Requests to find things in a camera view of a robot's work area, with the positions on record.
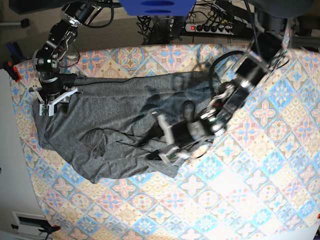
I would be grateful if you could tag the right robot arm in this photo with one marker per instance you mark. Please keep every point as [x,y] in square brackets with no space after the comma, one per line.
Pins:
[46,60]

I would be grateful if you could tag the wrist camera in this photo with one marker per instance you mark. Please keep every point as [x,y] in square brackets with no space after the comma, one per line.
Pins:
[46,110]
[171,155]

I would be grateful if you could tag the red black clamp left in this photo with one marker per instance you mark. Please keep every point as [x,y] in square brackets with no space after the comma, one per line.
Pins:
[11,70]

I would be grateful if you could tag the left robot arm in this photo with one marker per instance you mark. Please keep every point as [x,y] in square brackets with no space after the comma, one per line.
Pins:
[262,57]

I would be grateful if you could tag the blue black clamp bottom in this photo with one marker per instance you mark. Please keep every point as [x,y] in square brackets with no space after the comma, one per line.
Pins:
[47,228]

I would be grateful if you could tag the patterned tablecloth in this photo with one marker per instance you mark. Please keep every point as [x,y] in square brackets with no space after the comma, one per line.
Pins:
[260,178]

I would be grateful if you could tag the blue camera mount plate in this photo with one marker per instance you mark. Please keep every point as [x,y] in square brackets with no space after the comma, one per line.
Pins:
[157,7]

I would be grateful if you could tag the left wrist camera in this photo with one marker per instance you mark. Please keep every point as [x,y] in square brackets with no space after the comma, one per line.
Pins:
[171,155]

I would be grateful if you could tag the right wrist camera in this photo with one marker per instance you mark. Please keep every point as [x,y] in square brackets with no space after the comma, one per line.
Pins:
[46,110]

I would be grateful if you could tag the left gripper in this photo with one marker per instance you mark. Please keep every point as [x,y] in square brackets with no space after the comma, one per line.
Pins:
[188,132]

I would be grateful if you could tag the white power strip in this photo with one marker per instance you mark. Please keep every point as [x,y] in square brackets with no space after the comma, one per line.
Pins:
[208,28]

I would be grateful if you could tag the white floor vent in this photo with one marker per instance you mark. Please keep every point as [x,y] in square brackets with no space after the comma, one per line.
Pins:
[29,219]

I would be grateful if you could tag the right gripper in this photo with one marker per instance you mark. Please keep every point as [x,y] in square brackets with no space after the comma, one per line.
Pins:
[51,89]

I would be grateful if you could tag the grey t-shirt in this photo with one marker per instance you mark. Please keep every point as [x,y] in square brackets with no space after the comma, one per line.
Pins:
[98,133]

